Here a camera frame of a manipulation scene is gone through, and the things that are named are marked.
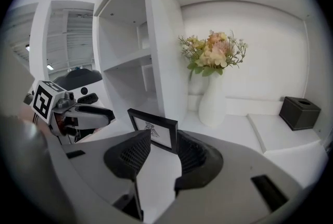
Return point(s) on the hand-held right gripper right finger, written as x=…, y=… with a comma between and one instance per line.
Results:
x=229, y=186

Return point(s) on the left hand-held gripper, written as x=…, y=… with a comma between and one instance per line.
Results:
x=43, y=103

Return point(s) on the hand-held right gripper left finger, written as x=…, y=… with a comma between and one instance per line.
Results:
x=104, y=178

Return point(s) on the black framed picture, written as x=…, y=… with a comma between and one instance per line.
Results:
x=156, y=117

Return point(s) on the person's left forearm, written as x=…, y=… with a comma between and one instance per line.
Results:
x=27, y=114

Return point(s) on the white desk with drawers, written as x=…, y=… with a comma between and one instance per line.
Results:
x=286, y=163

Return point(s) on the white black service robot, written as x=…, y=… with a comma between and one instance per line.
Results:
x=78, y=77

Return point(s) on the white flat riser board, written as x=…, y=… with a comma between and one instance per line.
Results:
x=281, y=134

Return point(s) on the white vase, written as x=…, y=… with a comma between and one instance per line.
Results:
x=212, y=105

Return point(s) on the black tissue box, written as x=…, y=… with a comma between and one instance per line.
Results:
x=299, y=113

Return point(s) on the yellow pink flower bouquet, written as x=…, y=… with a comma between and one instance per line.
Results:
x=216, y=53

